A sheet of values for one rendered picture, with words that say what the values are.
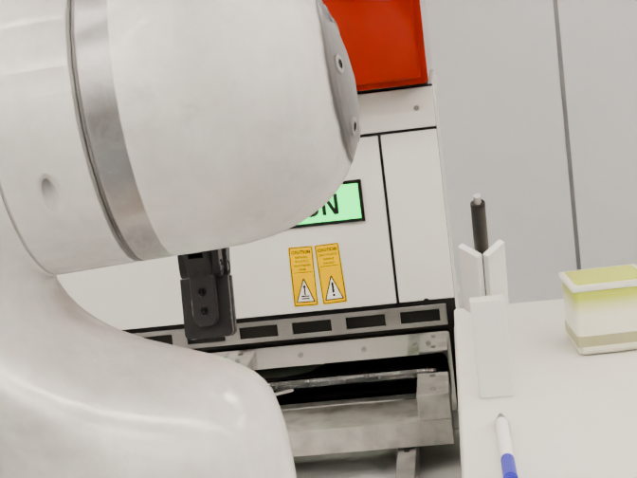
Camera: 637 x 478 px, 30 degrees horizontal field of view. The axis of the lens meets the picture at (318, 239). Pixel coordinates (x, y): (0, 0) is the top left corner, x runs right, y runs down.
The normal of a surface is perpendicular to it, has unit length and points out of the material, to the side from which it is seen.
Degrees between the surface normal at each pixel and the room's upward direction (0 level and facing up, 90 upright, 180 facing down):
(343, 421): 0
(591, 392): 0
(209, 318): 78
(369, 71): 90
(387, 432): 90
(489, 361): 90
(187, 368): 21
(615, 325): 90
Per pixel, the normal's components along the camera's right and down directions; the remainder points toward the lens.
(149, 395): 0.24, -0.84
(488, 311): -0.10, 0.17
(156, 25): -0.26, -0.03
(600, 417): -0.12, -0.98
